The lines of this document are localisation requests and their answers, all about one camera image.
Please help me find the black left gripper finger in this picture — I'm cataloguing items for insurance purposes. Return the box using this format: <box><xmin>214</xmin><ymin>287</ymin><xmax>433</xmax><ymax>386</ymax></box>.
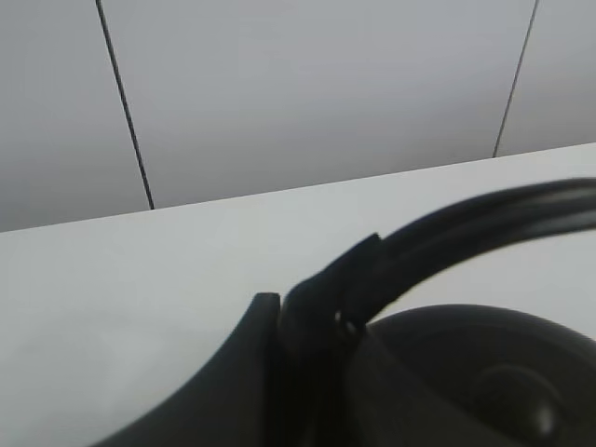
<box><xmin>98</xmin><ymin>292</ymin><xmax>280</xmax><ymax>446</ymax></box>

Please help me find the black round teapot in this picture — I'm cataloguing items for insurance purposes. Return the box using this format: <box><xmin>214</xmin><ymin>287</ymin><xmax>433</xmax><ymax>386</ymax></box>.
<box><xmin>278</xmin><ymin>178</ymin><xmax>595</xmax><ymax>446</ymax></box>

